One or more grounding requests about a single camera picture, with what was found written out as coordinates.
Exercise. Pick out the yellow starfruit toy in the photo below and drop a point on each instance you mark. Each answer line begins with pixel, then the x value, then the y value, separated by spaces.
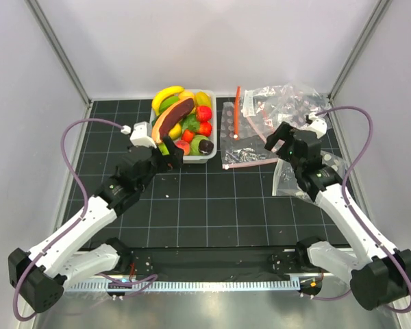
pixel 203 99

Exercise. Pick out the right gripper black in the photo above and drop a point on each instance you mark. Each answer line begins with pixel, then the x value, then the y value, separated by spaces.
pixel 284 131

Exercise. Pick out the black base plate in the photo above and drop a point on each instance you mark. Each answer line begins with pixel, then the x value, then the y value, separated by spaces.
pixel 214 264

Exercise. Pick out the right aluminium frame post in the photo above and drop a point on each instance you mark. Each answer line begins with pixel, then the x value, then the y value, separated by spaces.
pixel 366 34

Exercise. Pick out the hot dog toy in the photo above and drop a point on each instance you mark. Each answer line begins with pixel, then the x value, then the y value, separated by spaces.
pixel 167 120

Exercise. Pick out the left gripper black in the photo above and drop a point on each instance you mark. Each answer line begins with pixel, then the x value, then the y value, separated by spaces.
pixel 175 153

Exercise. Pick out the zip bag red zipper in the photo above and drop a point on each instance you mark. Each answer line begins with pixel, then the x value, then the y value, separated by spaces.
pixel 238 144

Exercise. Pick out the polka dot bag right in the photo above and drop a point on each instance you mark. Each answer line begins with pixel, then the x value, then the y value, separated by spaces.
pixel 285 183

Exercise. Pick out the black grid mat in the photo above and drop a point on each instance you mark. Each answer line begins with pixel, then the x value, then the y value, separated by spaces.
pixel 200 205

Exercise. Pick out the aluminium frame post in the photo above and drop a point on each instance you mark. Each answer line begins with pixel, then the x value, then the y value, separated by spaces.
pixel 45 26
pixel 366 34

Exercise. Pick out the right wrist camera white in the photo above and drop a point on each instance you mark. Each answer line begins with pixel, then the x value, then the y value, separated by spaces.
pixel 316 124

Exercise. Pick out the red strawberry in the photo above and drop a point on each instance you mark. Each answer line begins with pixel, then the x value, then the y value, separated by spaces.
pixel 205 128
pixel 203 113

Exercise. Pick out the polka dot bag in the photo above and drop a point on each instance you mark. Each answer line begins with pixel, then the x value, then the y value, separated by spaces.
pixel 285 183
pixel 262 110

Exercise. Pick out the left aluminium frame post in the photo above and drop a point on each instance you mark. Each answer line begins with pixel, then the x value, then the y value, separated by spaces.
pixel 45 26

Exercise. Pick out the polka dot bag back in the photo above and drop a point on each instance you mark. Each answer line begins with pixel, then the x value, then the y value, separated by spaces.
pixel 262 110

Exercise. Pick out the red strawberry lower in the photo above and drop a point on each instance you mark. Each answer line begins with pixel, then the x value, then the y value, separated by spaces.
pixel 205 128

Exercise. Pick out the peach toy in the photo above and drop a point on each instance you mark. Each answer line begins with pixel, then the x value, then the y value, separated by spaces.
pixel 184 146

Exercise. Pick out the red strawberry upper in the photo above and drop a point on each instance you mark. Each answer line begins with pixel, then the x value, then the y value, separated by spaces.
pixel 203 113

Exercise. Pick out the yellow banana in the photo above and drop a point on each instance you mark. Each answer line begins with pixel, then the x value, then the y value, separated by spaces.
pixel 163 94

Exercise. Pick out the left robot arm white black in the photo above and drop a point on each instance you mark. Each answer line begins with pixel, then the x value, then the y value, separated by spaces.
pixel 41 274

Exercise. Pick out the dark purple eggplant toy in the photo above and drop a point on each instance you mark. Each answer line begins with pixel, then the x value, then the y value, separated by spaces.
pixel 201 145

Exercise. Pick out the white plastic food bin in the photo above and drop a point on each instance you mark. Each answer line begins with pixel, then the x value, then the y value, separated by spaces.
pixel 213 137

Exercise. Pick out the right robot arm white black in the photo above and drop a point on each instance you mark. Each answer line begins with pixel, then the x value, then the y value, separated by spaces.
pixel 377 272

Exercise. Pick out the slotted cable duct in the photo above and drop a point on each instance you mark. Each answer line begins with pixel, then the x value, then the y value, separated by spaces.
pixel 103 285

